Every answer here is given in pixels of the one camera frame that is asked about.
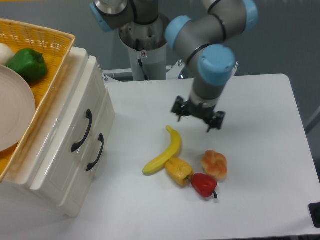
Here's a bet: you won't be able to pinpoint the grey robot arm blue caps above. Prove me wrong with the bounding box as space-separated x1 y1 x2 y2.
90 0 259 129

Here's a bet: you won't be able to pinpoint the yellow banana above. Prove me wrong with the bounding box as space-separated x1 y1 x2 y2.
142 125 182 176

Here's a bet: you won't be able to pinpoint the orange bread roll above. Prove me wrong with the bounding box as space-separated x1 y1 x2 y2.
200 150 228 182

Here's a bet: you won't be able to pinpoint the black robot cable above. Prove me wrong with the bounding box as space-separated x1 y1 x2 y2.
135 38 149 81

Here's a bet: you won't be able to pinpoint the beige round plate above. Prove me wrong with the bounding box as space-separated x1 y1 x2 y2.
0 66 36 151

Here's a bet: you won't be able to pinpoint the red bell pepper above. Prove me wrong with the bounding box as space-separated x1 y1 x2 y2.
191 173 218 199

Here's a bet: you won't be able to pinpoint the white drawer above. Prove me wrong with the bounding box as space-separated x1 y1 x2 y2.
59 91 115 217
30 56 106 206

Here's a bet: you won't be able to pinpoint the white bracket right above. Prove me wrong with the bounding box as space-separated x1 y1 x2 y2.
231 61 239 77

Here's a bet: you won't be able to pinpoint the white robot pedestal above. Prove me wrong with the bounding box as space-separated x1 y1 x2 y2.
118 12 174 82

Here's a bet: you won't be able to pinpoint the white bracket with bolts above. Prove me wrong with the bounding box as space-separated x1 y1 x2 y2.
166 59 190 80

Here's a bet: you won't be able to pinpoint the black device at edge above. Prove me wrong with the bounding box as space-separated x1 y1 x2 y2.
308 202 320 229

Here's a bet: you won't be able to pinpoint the white round vegetable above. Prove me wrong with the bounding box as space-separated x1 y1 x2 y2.
0 43 15 66

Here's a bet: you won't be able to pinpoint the yellow woven basket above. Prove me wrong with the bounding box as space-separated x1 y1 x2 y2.
0 18 76 181

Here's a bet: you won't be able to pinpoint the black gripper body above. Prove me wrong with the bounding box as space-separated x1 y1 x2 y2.
171 96 226 130

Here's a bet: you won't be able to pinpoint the white drawer cabinet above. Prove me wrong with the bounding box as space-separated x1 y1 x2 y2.
0 46 116 218

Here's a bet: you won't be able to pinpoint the green bell pepper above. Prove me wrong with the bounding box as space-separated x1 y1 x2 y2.
6 48 48 83

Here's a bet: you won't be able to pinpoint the yellow bell pepper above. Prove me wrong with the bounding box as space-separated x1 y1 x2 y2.
165 157 194 187

